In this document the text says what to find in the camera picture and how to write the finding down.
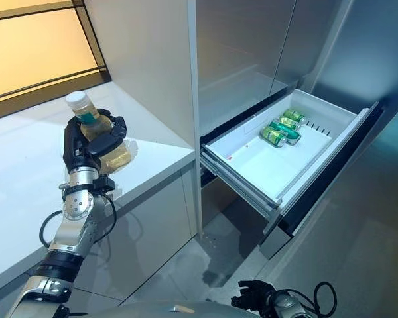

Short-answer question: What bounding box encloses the white tall side panel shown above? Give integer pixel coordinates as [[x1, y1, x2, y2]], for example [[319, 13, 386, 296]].
[[86, 0, 204, 233]]

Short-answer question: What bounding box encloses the grey robot torso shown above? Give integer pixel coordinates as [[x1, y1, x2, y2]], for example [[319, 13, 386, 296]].
[[96, 299, 263, 318]]

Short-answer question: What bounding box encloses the teal lying bottle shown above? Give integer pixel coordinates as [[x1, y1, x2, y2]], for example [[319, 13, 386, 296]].
[[268, 117, 301, 145]]

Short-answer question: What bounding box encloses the dark fridge drawer front panel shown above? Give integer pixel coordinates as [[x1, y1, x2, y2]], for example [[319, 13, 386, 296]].
[[277, 100, 384, 238]]

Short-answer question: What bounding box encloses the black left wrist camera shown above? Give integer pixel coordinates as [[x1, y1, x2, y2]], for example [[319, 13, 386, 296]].
[[92, 176, 116, 193]]

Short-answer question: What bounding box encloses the metal drawer slide rail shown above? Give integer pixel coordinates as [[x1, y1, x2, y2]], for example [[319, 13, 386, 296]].
[[200, 150, 280, 222]]

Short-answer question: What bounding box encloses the black framed window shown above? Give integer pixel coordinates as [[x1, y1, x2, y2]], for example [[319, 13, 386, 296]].
[[0, 0, 114, 115]]

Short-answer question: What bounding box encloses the clear bottle of yellow drink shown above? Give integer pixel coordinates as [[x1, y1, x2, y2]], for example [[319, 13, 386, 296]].
[[65, 91, 139, 174]]

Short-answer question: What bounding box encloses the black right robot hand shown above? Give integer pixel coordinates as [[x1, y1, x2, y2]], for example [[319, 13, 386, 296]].
[[230, 279, 277, 316]]

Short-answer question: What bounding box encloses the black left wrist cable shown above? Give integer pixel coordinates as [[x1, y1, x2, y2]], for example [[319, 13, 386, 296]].
[[39, 191, 117, 250]]

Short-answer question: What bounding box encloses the stainless steel fridge drawer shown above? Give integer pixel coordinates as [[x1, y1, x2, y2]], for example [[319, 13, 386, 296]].
[[201, 178, 293, 261]]

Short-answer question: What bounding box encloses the green drink can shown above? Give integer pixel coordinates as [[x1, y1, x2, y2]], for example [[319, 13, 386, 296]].
[[259, 126, 288, 147], [282, 109, 307, 125]]

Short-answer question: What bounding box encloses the white counter cabinet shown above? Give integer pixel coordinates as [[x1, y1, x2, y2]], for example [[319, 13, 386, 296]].
[[0, 81, 203, 314]]

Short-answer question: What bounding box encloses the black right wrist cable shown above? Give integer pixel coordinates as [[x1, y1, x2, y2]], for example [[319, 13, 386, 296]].
[[304, 281, 338, 318]]

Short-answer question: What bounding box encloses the white fridge drawer bin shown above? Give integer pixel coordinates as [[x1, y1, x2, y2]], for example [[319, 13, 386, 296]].
[[200, 88, 369, 207]]

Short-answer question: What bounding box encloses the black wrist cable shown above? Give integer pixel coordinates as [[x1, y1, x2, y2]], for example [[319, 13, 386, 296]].
[[304, 281, 338, 318], [39, 191, 117, 250]]

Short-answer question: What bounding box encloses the stainless steel fridge door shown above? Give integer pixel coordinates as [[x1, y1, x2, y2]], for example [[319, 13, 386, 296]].
[[271, 0, 353, 97], [195, 0, 303, 137]]

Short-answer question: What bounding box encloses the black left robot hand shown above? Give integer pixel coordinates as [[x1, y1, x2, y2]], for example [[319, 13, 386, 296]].
[[62, 108, 129, 176]]

